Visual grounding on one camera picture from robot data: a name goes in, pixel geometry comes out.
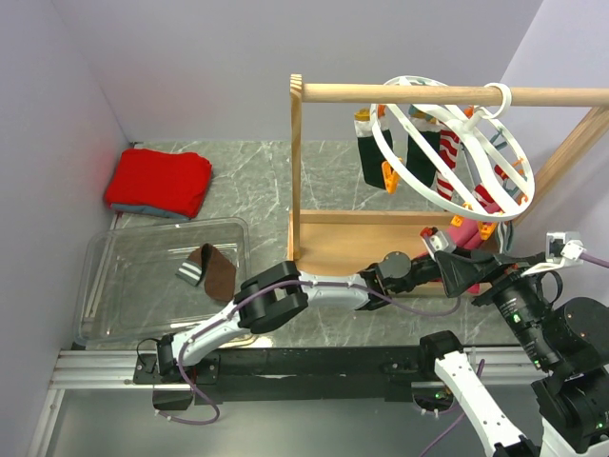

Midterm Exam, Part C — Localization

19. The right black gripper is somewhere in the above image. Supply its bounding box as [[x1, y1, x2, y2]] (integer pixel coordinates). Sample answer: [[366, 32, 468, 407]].
[[432, 243, 558, 363]]

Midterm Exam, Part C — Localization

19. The dark green sock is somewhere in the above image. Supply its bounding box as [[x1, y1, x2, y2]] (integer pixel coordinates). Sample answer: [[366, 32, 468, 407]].
[[406, 117, 441, 188], [354, 114, 385, 189]]

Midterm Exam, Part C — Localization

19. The white round clip hanger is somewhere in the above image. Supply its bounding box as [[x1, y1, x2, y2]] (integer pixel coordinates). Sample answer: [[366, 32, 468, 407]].
[[368, 83, 536, 223]]

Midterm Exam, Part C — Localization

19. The red white striped sock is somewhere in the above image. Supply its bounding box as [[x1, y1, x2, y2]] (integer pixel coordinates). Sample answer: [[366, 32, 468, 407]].
[[436, 129, 461, 201]]

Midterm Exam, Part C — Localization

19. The brown striped-cuff sock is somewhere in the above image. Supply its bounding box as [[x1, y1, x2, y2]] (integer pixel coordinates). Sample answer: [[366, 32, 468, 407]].
[[175, 244, 237, 303]]

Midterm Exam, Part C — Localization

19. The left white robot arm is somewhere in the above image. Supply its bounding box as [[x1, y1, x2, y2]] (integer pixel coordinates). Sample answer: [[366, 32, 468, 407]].
[[156, 251, 441, 383]]

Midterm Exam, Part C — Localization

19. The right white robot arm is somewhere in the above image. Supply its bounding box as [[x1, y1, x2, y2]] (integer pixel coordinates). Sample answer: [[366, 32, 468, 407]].
[[417, 251, 608, 456]]

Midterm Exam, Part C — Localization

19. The teal clothes peg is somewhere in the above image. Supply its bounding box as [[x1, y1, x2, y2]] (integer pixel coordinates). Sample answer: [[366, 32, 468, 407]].
[[499, 172, 519, 196]]

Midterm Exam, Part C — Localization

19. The orange clothes peg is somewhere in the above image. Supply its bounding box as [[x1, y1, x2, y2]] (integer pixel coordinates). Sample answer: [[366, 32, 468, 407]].
[[382, 161, 401, 194]]

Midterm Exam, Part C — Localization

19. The wooden hanging rack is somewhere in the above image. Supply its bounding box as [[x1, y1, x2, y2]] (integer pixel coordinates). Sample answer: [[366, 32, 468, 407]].
[[285, 73, 609, 297]]

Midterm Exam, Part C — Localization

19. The folded red cloth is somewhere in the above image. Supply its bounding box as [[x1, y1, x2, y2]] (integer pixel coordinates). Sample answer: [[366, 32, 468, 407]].
[[104, 148, 213, 219]]

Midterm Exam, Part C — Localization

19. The grey folded cloth underneath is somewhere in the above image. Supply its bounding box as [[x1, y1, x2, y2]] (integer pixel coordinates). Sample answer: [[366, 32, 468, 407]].
[[109, 203, 188, 221]]

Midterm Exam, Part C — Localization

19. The clear plastic bin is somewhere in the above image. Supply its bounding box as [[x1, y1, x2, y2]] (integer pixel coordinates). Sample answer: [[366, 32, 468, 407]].
[[73, 218, 249, 348]]

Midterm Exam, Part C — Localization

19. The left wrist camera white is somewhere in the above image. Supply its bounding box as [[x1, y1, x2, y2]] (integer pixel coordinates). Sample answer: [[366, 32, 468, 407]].
[[420, 227, 456, 260]]

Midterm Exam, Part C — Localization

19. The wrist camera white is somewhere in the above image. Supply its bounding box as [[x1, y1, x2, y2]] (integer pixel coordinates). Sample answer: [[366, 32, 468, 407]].
[[420, 227, 456, 260], [521, 231, 585, 277]]

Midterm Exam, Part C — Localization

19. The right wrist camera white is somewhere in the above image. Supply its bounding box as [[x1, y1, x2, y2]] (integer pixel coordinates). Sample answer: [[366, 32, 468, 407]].
[[521, 231, 585, 277]]

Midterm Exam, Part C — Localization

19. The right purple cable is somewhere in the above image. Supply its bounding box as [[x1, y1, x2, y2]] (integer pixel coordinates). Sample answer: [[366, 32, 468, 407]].
[[418, 251, 609, 457]]

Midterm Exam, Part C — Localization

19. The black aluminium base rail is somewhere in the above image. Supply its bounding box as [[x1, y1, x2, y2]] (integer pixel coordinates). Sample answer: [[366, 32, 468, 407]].
[[51, 345, 515, 413]]

